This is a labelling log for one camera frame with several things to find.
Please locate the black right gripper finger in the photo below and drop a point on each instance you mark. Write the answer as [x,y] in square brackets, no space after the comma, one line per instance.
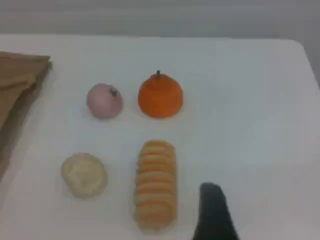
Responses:
[215,217]

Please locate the long orange striped bread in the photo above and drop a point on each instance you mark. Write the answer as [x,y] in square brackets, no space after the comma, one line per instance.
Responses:
[156,185]

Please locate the brown jute tote bag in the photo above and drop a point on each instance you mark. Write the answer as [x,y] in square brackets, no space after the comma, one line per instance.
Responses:
[15,87]

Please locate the orange toy tangerine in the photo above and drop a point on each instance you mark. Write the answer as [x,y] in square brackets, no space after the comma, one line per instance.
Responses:
[160,97]

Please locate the cream round bun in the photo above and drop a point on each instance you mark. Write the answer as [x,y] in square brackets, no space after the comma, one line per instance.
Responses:
[83,175]

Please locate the pink toy fruit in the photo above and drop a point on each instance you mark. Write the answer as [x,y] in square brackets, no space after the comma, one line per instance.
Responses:
[102,102]

